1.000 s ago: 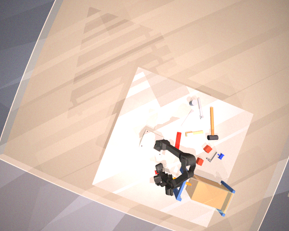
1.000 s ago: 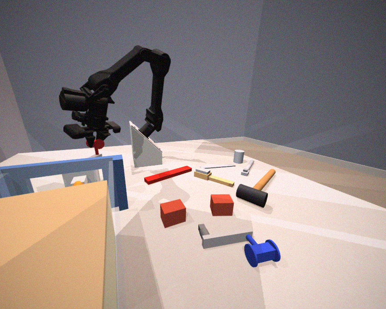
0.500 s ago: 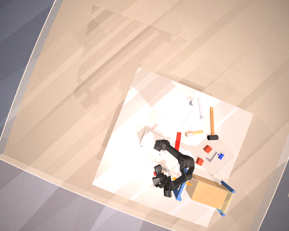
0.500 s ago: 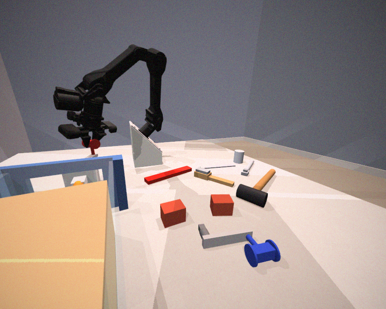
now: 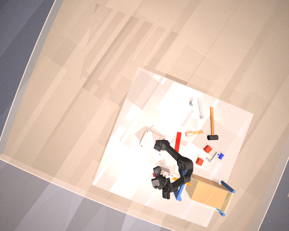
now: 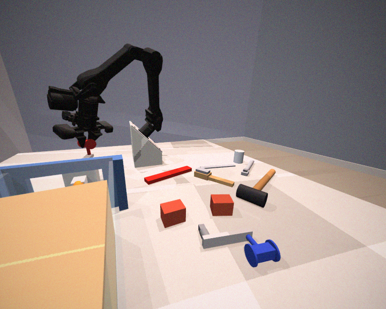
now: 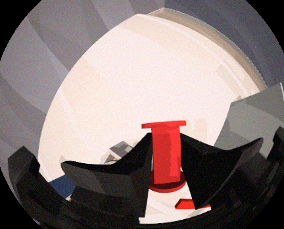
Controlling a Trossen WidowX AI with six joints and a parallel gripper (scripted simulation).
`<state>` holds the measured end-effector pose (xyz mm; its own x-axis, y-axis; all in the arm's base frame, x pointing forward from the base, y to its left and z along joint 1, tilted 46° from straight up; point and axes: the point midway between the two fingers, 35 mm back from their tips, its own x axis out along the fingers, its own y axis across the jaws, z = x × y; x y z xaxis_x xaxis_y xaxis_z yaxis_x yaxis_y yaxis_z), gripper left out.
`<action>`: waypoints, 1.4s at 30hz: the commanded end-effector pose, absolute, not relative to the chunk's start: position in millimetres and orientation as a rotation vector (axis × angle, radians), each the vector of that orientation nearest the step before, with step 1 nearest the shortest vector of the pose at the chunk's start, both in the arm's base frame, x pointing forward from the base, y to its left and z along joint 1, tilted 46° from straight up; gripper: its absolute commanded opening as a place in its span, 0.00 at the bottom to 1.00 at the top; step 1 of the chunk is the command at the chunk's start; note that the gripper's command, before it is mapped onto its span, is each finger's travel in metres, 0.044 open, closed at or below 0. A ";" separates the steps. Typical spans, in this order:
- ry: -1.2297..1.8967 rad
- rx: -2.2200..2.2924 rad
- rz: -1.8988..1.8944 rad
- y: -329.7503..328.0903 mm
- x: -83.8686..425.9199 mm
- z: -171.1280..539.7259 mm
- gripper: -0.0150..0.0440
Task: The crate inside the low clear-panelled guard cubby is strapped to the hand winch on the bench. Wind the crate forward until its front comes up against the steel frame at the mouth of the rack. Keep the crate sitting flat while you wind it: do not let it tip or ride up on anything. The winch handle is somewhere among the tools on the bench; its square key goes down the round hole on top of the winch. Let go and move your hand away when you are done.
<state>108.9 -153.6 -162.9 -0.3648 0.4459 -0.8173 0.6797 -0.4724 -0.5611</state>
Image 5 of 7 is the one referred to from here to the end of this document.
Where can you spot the grey crank handle with blue knob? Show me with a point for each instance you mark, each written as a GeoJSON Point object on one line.
{"type": "Point", "coordinates": [220, 157]}

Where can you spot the black mallet with wooden handle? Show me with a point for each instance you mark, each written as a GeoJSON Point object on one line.
{"type": "Point", "coordinates": [212, 136]}

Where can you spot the red flat bar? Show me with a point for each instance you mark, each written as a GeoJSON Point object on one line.
{"type": "Point", "coordinates": [177, 143]}

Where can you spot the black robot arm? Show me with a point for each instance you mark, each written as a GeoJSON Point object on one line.
{"type": "Point", "coordinates": [183, 163]}

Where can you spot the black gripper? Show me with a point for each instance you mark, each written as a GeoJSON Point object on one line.
{"type": "Point", "coordinates": [160, 176]}

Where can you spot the orange-red box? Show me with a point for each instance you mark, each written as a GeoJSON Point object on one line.
{"type": "Point", "coordinates": [199, 161]}
{"type": "Point", "coordinates": [207, 148]}

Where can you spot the dark grey cylinder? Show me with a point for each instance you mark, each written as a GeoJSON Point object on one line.
{"type": "Point", "coordinates": [193, 102]}

